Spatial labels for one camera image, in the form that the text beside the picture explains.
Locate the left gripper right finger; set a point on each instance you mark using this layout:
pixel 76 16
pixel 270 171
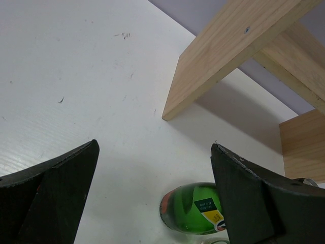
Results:
pixel 261 206

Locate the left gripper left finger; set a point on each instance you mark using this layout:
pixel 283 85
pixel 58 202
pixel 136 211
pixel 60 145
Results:
pixel 45 202

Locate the wooden two-tier shelf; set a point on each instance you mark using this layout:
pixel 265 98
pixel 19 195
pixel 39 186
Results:
pixel 270 33

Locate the clear soda bottle left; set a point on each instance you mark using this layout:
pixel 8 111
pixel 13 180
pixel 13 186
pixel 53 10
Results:
pixel 214 241

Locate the green bottle red label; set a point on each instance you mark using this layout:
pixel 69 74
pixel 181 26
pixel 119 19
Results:
pixel 193 209

